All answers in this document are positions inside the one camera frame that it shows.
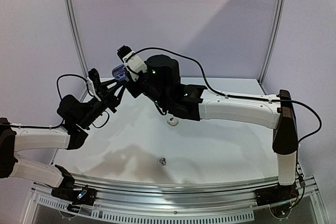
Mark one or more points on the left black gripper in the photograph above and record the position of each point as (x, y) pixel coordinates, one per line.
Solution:
(107, 96)

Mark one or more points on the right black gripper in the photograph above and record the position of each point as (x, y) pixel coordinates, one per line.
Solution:
(132, 86)

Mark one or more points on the grey oval puck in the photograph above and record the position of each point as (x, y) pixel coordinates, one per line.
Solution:
(120, 74)

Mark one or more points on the white earbud charging case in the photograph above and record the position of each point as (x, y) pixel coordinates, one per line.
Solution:
(172, 121)

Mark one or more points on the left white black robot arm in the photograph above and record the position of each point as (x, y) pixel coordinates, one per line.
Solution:
(69, 135)

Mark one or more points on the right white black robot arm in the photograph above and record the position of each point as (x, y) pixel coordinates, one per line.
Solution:
(158, 78)

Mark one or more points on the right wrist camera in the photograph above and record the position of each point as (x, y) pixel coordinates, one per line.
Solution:
(134, 65)

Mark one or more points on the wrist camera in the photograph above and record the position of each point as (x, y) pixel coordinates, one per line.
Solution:
(134, 65)
(93, 82)

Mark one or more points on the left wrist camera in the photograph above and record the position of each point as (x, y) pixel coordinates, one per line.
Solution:
(93, 82)

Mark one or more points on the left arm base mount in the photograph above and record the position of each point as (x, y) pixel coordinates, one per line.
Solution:
(67, 190)

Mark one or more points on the left aluminium frame post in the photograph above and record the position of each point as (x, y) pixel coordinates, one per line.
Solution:
(75, 36)

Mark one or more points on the aluminium frame post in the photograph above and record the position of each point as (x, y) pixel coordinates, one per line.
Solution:
(272, 40)
(75, 36)

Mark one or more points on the white slotted cable duct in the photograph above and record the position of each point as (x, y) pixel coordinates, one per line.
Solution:
(56, 211)

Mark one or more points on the aluminium front rail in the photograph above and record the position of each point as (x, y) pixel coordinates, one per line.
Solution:
(252, 193)

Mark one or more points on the right aluminium frame post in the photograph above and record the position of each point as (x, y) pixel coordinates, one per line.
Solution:
(272, 40)

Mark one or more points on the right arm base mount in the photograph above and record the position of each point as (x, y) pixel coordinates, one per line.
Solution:
(289, 186)

